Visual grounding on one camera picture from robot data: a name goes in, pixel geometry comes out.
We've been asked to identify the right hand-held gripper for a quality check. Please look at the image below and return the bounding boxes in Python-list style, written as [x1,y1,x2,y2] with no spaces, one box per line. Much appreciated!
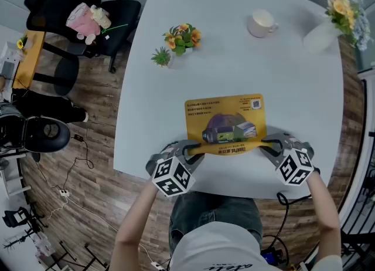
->
[258,134,316,187]

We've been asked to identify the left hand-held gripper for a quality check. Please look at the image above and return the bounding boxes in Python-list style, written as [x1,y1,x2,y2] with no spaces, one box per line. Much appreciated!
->
[145,139,206,198]

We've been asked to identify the yellow printed card mat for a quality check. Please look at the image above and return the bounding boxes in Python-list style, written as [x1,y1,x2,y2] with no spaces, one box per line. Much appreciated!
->
[184,93,268,157]

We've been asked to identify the person's left forearm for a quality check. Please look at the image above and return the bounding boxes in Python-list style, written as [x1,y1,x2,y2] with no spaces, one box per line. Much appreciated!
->
[108,179,161,271]

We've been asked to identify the person's right forearm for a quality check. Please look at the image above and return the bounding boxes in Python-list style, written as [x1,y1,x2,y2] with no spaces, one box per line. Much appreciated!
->
[305,171,343,271]

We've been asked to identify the person's denim jeans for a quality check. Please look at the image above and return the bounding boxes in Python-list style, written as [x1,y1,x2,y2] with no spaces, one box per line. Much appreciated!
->
[168,190,264,253]

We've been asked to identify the small green succulent pot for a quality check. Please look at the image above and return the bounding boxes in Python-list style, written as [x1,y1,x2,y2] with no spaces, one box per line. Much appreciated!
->
[150,46,177,70]

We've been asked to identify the person's white shirt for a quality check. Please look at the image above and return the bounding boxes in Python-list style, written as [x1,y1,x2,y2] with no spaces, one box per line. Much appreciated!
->
[169,228,282,271]

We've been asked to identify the blue screen device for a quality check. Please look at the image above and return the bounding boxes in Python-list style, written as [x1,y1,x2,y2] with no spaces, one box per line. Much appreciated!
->
[260,247,284,266]

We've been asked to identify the black metal railing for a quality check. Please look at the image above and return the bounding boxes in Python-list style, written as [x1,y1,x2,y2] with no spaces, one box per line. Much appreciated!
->
[339,78,375,271]

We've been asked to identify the orange flower pot plant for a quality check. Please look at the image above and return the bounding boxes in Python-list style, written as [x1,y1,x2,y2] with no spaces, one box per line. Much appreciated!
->
[162,23,203,57]

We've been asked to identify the white vase with flowers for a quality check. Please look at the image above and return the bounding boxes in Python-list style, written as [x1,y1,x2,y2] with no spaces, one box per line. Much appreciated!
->
[302,0,372,56]

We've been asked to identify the white mug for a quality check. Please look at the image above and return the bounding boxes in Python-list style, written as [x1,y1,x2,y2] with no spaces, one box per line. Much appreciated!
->
[246,9,279,39]

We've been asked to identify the green stick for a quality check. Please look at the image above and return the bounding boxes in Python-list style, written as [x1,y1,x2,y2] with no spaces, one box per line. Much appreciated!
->
[100,23,129,35]

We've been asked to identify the black swivel chair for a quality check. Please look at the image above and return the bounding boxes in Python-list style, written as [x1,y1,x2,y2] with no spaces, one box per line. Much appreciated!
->
[0,115,71,154]

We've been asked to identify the cream plush toy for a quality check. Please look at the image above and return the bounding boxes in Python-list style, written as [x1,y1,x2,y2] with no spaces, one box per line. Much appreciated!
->
[90,4,113,29]

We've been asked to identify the white metal rack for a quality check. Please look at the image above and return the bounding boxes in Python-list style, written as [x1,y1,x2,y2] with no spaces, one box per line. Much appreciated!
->
[0,157,32,199]

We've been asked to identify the white box appliance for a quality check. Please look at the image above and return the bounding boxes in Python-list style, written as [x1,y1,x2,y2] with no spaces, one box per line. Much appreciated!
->
[0,40,23,74]

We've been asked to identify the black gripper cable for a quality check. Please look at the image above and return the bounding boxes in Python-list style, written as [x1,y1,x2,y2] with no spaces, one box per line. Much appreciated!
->
[262,191,313,266]

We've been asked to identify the black adapter cable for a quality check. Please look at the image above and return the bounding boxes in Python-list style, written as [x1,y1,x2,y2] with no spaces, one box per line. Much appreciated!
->
[52,133,95,190]

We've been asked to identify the white floor cable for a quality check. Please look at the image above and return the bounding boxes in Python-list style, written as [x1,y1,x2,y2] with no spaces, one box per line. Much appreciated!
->
[46,195,166,271]

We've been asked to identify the round wooden pedestal table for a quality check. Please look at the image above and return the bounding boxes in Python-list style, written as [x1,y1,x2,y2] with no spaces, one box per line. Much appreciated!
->
[11,28,80,97]

